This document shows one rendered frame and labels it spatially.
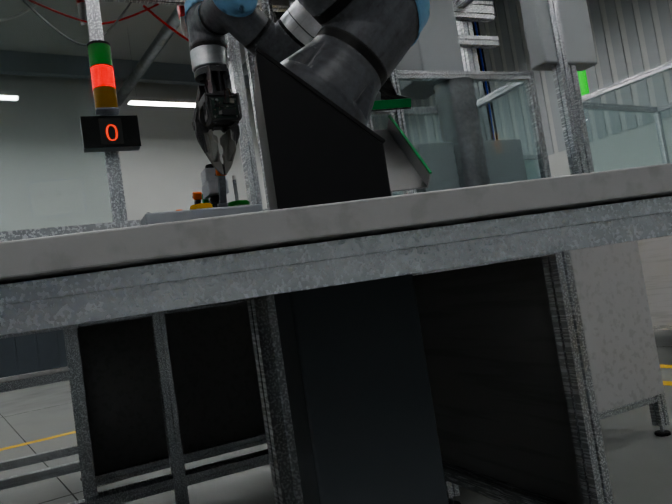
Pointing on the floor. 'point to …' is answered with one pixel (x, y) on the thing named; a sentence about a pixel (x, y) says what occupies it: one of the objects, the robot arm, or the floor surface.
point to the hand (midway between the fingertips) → (222, 169)
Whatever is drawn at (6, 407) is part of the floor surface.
